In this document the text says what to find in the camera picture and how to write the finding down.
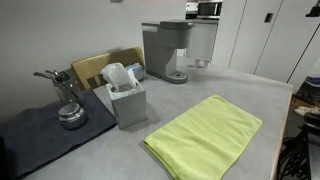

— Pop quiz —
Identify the yellow microfibre towel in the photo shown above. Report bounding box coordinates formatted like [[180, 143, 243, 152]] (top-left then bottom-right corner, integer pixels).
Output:
[[143, 94, 264, 180]]

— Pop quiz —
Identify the blue plastic package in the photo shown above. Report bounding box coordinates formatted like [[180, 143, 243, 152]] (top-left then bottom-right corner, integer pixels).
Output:
[[124, 62, 146, 82]]

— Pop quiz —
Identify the grey tissue box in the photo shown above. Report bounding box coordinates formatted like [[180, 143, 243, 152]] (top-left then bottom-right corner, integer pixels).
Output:
[[105, 81, 149, 130]]

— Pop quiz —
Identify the grey coffee maker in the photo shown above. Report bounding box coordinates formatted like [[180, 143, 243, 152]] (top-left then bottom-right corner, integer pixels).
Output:
[[141, 19, 195, 84]]

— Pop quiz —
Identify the white tissue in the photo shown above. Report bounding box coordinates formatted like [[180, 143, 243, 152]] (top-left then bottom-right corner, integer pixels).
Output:
[[100, 62, 140, 93]]

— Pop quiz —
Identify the grey counter cabinet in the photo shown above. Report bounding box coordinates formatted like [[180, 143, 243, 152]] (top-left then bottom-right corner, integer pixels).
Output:
[[185, 18, 220, 63]]

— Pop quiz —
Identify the light wooden board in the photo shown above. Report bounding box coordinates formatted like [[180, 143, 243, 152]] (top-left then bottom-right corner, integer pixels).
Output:
[[70, 46, 146, 91]]

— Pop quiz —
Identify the round metal tin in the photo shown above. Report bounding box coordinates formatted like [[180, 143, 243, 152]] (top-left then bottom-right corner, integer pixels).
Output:
[[58, 102, 88, 131]]

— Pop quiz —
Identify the glass jar with utensils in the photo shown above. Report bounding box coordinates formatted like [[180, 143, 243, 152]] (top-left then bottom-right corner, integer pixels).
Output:
[[32, 69, 85, 107]]

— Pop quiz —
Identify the silver microwave oven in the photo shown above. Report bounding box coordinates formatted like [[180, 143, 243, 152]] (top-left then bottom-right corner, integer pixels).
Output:
[[196, 0, 224, 20]]

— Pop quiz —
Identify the dark grey cloth mat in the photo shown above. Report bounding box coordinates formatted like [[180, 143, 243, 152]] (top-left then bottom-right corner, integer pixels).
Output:
[[0, 89, 118, 180]]

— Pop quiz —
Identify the black wall switch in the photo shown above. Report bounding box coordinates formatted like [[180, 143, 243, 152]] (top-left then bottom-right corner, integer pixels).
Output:
[[264, 12, 274, 24]]

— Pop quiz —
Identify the black cable bundle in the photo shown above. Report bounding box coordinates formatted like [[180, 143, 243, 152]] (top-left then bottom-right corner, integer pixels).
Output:
[[278, 126, 313, 180]]

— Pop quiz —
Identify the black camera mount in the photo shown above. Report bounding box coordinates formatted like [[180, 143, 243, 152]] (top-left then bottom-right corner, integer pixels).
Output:
[[305, 0, 320, 18]]

